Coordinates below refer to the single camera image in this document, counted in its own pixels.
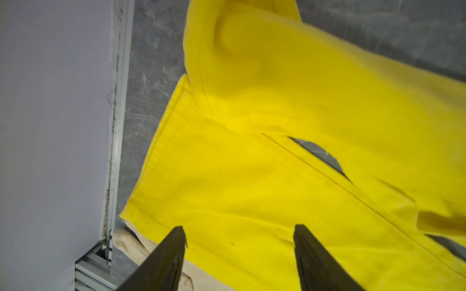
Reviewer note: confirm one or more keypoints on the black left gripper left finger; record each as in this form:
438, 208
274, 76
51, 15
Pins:
162, 270

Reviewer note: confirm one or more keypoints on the beige leather work glove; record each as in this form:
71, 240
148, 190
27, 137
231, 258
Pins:
131, 249

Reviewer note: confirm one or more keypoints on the yellow trousers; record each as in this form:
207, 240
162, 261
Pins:
277, 123

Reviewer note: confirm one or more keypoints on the aluminium frame left base rail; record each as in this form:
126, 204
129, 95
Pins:
122, 24

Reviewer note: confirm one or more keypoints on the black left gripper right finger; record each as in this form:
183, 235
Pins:
318, 270

